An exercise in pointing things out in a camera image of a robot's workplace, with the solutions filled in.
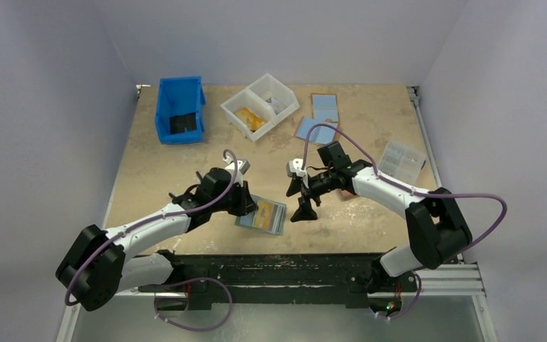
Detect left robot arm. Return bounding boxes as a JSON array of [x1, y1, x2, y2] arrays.
[[56, 160, 257, 311]]

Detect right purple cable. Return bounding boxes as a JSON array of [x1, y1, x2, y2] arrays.
[[301, 123, 509, 322]]

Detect clear plastic organizer box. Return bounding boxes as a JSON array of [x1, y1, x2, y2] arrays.
[[377, 140, 427, 185]]

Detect aluminium rail frame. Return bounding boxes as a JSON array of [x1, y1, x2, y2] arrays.
[[58, 258, 498, 341]]

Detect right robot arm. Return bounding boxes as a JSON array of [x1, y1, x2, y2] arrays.
[[286, 142, 472, 291]]

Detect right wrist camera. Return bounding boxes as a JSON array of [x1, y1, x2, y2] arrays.
[[286, 158, 308, 187]]

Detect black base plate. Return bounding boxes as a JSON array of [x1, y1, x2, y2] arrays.
[[138, 253, 418, 311]]

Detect blue handled pliers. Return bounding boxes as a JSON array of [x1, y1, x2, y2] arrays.
[[168, 171, 203, 203]]

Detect open blue brown wallet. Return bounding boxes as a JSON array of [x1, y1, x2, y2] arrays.
[[294, 93, 340, 145]]

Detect green card holder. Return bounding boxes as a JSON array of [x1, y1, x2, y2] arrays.
[[235, 195, 286, 236]]

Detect black block in bin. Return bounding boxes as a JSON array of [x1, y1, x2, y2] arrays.
[[169, 112, 197, 135]]

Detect credit card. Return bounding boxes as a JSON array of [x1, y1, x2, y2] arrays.
[[266, 96, 287, 115]]

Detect white divided tray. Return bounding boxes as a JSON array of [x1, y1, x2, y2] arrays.
[[220, 73, 300, 143]]

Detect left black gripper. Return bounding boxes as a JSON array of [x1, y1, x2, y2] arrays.
[[210, 179, 257, 217]]

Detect blue plastic bin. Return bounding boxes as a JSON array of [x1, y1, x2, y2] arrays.
[[155, 76, 206, 145]]

